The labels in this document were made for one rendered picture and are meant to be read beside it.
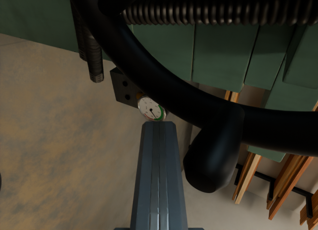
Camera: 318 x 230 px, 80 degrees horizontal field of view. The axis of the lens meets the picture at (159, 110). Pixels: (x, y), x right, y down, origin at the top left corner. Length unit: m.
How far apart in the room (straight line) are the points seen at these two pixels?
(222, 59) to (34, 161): 0.99
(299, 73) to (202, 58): 0.16
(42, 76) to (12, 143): 0.31
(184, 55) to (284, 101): 0.17
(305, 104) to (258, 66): 0.09
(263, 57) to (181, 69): 0.13
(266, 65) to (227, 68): 0.05
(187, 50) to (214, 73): 0.06
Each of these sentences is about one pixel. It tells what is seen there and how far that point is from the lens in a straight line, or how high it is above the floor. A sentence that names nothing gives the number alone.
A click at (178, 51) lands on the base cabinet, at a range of 0.35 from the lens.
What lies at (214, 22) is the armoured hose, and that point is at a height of 0.77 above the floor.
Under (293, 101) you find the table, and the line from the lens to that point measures 0.35.
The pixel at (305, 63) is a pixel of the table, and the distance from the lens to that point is 0.21.
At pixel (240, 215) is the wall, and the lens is 3.85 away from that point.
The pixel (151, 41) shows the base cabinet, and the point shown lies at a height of 0.63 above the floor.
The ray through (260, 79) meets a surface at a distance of 0.33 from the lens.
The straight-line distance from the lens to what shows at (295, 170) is 3.01.
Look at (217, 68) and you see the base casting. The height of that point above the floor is 0.76.
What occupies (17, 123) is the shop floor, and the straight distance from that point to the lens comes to 0.99.
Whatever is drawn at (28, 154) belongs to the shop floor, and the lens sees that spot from 1.09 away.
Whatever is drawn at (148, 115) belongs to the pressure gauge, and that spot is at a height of 0.65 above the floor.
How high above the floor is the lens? 0.82
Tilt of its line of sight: 24 degrees down
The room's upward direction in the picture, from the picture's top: 109 degrees clockwise
